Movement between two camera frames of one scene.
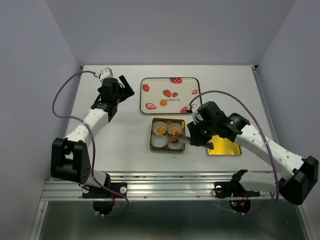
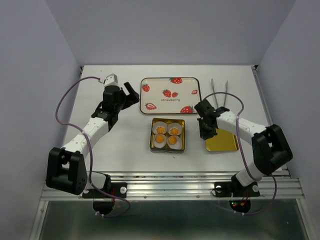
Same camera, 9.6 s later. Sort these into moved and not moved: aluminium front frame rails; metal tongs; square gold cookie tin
Moved: metal tongs
Not moved: square gold cookie tin; aluminium front frame rails
